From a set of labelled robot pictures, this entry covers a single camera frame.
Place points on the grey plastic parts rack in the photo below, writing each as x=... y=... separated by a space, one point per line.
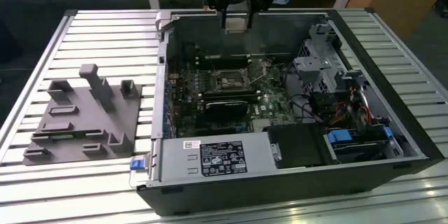
x=87 y=129

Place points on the green RAM stick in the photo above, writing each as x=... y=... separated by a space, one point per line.
x=67 y=136

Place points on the grey power supply with label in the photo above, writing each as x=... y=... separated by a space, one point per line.
x=175 y=161

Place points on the black CPU socket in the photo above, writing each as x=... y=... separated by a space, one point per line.
x=230 y=81

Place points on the black open PC case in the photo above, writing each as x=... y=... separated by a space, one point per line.
x=244 y=195

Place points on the blue disk carrier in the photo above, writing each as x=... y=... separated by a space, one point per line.
x=339 y=136

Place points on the grey metal drive cage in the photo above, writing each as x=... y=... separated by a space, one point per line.
x=308 y=69

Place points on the small silver heat sink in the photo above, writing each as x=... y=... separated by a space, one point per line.
x=262 y=125

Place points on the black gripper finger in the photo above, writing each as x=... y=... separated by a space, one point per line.
x=250 y=22
x=224 y=22

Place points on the black RAM slot bank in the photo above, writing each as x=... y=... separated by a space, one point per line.
x=231 y=96
x=224 y=61

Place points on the green motherboard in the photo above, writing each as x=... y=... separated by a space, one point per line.
x=276 y=111

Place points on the black graphics card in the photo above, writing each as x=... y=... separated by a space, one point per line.
x=227 y=108

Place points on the silver CPU plate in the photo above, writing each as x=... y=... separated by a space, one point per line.
x=238 y=26

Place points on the blue plastic latch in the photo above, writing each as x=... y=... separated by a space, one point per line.
x=388 y=133

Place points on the blue plug connector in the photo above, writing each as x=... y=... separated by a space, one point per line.
x=138 y=164

